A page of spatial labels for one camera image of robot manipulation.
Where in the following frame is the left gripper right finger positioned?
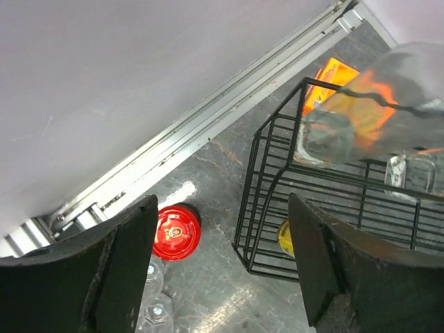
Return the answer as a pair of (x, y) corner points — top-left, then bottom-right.
(288, 194), (443, 332)

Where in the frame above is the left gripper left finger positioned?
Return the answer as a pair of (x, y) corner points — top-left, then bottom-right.
(1, 195), (158, 332)

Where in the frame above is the small yellow label bottle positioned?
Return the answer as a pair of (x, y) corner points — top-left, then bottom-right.
(277, 220), (295, 257)

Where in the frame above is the red lid sauce jar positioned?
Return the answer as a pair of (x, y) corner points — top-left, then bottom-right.
(153, 202), (201, 262)

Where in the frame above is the glass oil bottle gold spout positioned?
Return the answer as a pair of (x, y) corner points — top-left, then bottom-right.
(384, 148), (443, 197)

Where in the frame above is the clear plastic cup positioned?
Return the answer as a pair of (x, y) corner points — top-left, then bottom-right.
(141, 262), (164, 307)
(135, 293), (174, 333)

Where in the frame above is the orange snack packet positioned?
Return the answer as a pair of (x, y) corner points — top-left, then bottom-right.
(302, 58), (398, 148)

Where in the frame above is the black wire rack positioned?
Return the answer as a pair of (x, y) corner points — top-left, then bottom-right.
(232, 78), (443, 282)

